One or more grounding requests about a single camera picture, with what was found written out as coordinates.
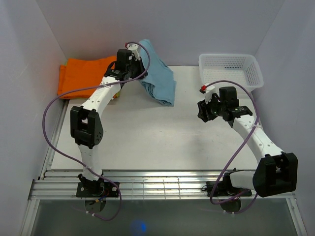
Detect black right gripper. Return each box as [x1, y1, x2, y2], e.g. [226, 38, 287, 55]
[197, 93, 225, 123]

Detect light blue trousers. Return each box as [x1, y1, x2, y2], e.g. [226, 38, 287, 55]
[139, 39, 177, 107]

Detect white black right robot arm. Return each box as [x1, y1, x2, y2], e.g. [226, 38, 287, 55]
[197, 84, 298, 197]

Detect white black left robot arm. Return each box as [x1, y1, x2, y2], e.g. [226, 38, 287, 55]
[70, 44, 148, 197]

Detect folded orange trousers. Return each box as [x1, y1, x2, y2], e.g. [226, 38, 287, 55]
[57, 56, 116, 95]

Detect white perforated plastic basket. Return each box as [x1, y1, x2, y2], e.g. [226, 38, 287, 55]
[198, 54, 264, 92]

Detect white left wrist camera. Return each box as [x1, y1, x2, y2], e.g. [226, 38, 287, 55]
[125, 43, 140, 60]

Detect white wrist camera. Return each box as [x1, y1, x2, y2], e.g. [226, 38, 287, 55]
[200, 84, 216, 103]
[125, 43, 140, 60]

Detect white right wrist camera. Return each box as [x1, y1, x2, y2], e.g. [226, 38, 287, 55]
[200, 84, 216, 103]

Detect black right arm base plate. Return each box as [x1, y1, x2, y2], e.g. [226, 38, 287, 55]
[201, 181, 252, 197]

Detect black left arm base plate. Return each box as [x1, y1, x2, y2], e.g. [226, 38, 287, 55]
[75, 182, 119, 198]

